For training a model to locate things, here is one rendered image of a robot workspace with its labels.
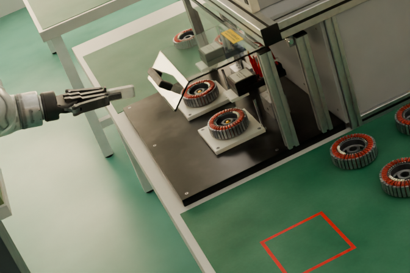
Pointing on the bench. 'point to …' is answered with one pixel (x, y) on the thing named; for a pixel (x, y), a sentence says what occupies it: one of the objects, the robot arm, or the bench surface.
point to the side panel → (373, 55)
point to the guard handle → (159, 79)
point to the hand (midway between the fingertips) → (120, 92)
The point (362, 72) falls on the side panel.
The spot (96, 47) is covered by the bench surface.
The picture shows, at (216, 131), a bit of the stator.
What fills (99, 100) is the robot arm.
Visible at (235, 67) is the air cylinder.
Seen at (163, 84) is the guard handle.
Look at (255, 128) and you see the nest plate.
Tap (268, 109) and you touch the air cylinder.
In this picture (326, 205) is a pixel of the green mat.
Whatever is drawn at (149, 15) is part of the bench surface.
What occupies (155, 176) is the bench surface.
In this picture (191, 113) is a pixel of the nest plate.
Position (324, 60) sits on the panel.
